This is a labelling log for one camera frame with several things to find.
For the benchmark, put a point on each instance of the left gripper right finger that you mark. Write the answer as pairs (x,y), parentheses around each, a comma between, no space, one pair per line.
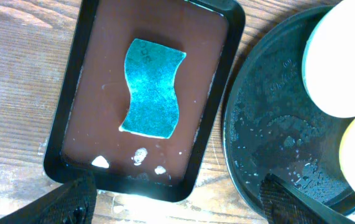
(283,203)

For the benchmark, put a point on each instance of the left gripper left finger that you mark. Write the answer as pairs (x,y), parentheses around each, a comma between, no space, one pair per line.
(71,203)

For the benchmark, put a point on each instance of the light blue plate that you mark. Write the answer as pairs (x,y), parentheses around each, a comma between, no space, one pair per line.
(328,65)

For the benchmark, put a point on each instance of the green yellow sponge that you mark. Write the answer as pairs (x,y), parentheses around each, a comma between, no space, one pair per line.
(150,70)

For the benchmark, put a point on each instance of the round black tray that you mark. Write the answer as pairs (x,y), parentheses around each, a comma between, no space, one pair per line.
(271,126)

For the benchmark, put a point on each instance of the rectangular black brown tray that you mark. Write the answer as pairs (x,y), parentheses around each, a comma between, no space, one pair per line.
(94,99)

